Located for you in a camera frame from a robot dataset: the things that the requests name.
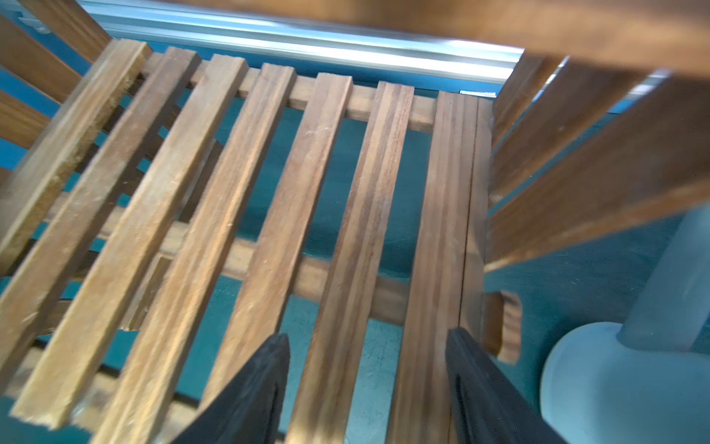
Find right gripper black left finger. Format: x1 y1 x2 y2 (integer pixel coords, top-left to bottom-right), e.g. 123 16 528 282
173 334 290 443

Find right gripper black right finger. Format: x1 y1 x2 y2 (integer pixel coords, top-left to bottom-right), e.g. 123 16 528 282
446 327 565 443

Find large pale blue watering can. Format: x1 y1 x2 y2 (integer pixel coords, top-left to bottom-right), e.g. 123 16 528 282
540 205 709 443

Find brown wooden slatted shelf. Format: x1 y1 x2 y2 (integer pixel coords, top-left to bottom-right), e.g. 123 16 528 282
1 1 709 443

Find aluminium back rail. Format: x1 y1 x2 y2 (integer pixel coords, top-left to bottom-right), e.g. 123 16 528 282
79 1 523 85

